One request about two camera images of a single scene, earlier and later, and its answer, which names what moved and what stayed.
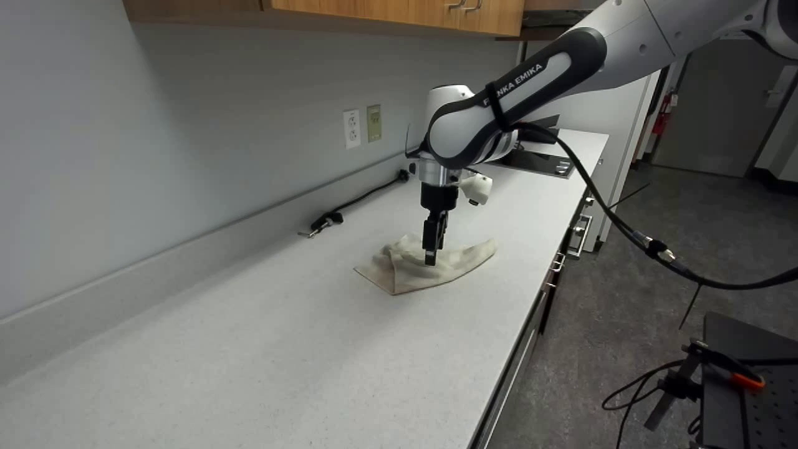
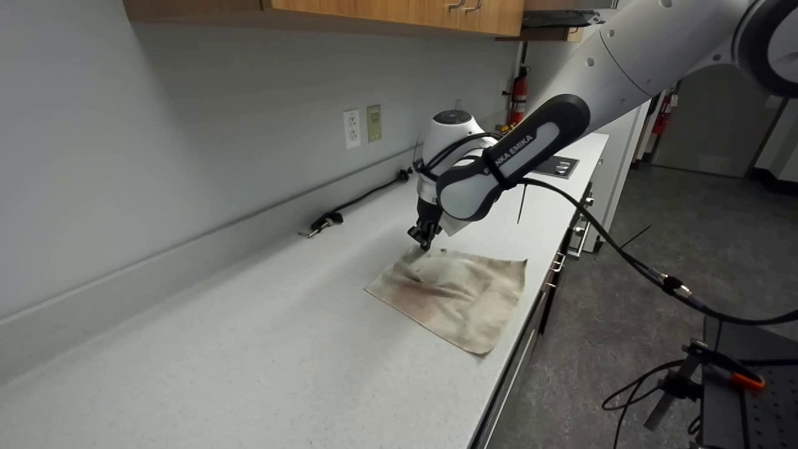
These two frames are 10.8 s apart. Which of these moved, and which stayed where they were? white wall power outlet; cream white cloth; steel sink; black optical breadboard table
Moved: cream white cloth
Stayed: white wall power outlet; steel sink; black optical breadboard table
